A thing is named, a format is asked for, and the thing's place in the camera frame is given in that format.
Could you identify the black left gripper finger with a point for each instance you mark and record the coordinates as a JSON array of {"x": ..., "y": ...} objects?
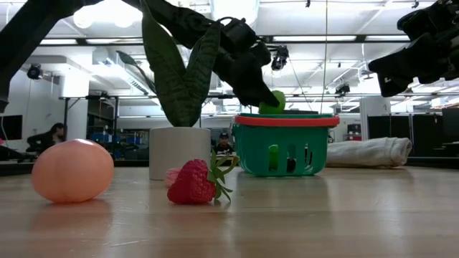
[{"x": 256, "y": 93}]

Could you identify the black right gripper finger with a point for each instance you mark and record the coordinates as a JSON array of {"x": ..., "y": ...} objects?
[
  {"x": 394, "y": 86},
  {"x": 398, "y": 62}
]

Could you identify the orange toy peach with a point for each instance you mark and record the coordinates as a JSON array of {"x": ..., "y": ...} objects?
[{"x": 71, "y": 172}]

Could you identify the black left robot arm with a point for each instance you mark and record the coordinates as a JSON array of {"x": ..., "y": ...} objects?
[{"x": 18, "y": 53}]

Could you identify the black cabinets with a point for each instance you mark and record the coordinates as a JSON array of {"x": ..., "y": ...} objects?
[{"x": 401, "y": 129}]

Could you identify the person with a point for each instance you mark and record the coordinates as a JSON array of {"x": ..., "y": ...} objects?
[
  {"x": 54, "y": 132},
  {"x": 223, "y": 147}
]

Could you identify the green snake plant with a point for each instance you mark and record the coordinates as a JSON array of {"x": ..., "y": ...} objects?
[{"x": 179, "y": 86}]

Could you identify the white folded towel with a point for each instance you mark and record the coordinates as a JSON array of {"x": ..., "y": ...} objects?
[{"x": 369, "y": 152}]

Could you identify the white plant pot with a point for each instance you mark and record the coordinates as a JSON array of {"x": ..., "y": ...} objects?
[{"x": 179, "y": 150}]

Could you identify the red toy strawberry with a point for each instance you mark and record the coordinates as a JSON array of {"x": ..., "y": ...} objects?
[{"x": 191, "y": 182}]

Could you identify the small pink toy fruit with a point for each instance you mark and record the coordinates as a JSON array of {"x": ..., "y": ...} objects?
[{"x": 172, "y": 176}]

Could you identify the blue storage bins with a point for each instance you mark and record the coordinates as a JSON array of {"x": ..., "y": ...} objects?
[{"x": 102, "y": 138}]

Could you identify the black hanging ceiling camera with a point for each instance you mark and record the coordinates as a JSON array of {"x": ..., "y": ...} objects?
[
  {"x": 282, "y": 57},
  {"x": 342, "y": 89},
  {"x": 34, "y": 71}
]

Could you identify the black background table frame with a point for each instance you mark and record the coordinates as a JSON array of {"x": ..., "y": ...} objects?
[{"x": 66, "y": 118}]

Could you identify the black wall monitor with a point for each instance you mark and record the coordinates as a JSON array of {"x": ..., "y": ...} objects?
[{"x": 10, "y": 127}]

